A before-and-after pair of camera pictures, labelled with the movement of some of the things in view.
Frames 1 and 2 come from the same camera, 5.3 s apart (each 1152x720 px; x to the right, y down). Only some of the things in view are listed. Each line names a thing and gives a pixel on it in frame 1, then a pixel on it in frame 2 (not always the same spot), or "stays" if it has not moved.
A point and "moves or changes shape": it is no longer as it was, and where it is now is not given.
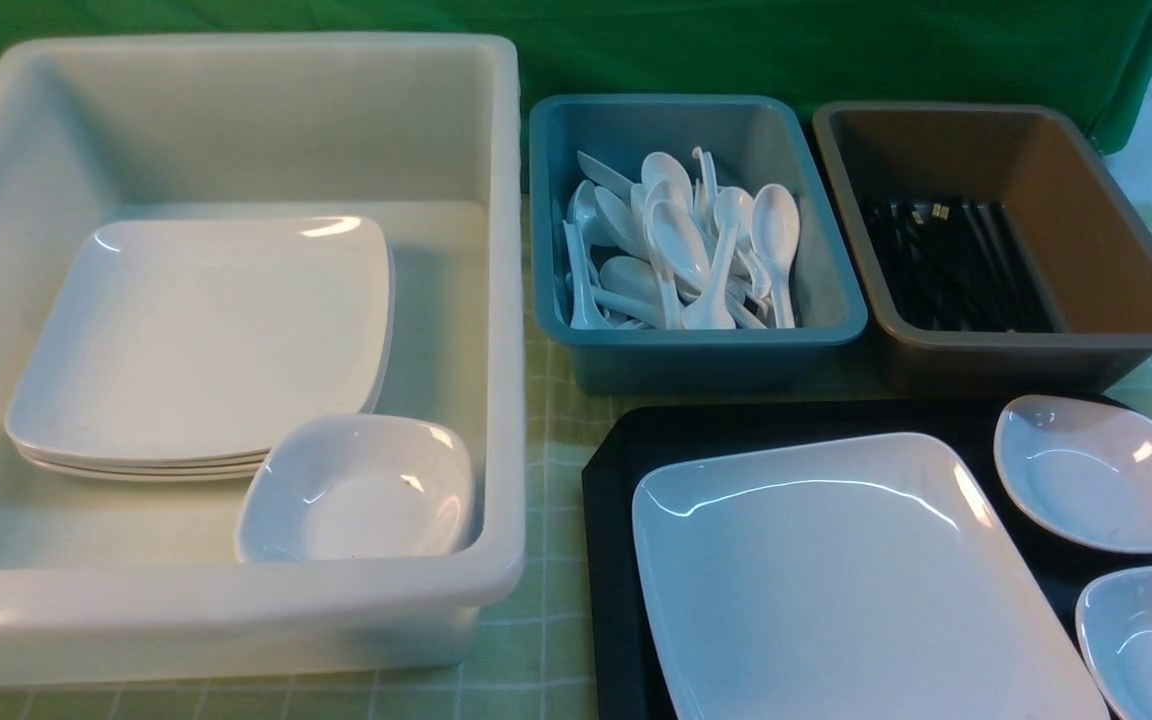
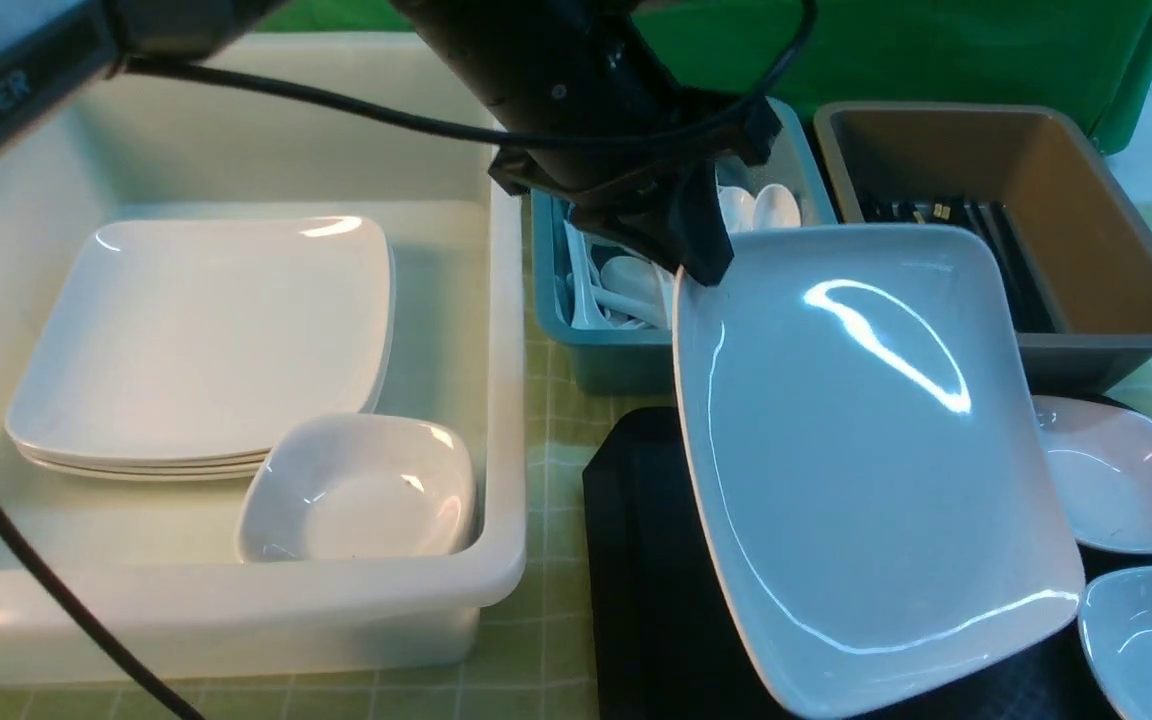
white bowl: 1149,632 stays
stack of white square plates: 177,345 stays
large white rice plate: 862,579 moves or changes shape
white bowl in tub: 359,487 stays
